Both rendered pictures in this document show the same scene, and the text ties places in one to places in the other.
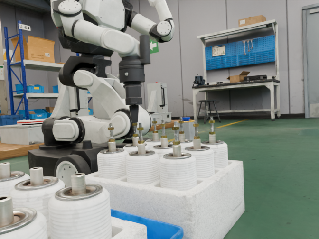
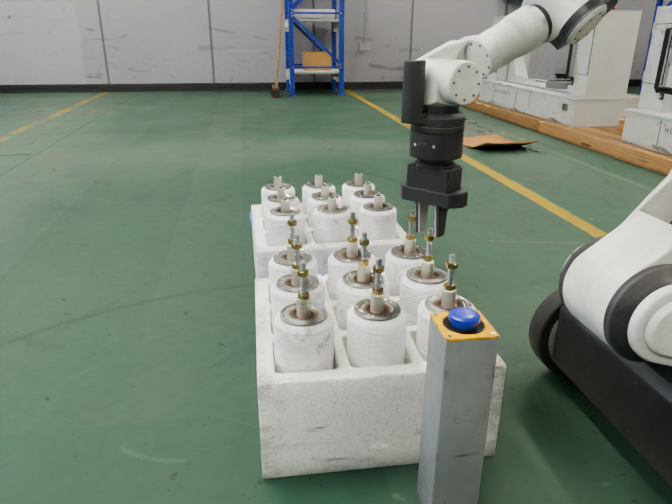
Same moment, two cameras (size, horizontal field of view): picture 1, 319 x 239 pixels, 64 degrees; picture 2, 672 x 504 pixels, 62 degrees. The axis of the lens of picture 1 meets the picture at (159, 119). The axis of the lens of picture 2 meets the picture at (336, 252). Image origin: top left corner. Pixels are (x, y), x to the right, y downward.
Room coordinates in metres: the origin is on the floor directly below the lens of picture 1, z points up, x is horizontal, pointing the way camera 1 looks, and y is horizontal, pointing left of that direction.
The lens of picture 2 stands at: (1.47, -0.67, 0.67)
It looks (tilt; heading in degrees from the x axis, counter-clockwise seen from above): 22 degrees down; 137
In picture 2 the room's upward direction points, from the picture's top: straight up
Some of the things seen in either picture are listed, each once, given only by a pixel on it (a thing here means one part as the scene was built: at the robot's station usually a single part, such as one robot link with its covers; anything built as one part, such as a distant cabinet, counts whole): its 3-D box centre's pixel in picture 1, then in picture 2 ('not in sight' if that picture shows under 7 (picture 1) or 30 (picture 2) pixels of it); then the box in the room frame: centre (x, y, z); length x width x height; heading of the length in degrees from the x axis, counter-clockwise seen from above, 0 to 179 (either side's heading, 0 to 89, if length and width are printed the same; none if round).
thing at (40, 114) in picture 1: (32, 114); not in sight; (5.47, 2.68, 0.36); 0.50 x 0.38 x 0.21; 57
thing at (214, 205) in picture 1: (166, 195); (361, 356); (0.83, -0.01, 0.09); 0.39 x 0.39 x 0.18; 55
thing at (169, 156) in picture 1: (177, 156); (292, 258); (0.67, -0.04, 0.25); 0.08 x 0.08 x 0.01
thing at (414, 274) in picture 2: (136, 145); (427, 275); (0.90, 0.09, 0.25); 0.08 x 0.08 x 0.01
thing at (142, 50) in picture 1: (135, 54); (436, 97); (0.90, 0.07, 0.57); 0.11 x 0.11 x 0.11; 76
